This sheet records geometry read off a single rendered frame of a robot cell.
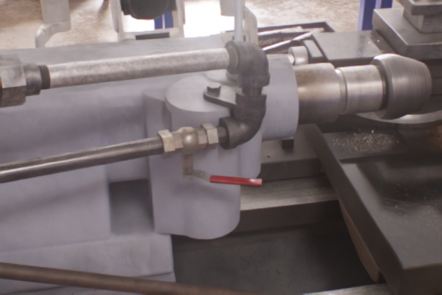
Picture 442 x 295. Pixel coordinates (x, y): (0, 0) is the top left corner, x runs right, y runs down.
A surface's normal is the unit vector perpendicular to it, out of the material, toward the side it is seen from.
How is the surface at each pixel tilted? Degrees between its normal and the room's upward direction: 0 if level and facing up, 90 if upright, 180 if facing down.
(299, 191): 0
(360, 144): 0
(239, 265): 8
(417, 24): 90
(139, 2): 90
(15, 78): 56
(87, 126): 82
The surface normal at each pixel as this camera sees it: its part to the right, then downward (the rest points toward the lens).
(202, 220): -0.06, 0.51
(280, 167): 0.18, 0.50
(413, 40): 0.00, -0.86
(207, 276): -0.26, -0.67
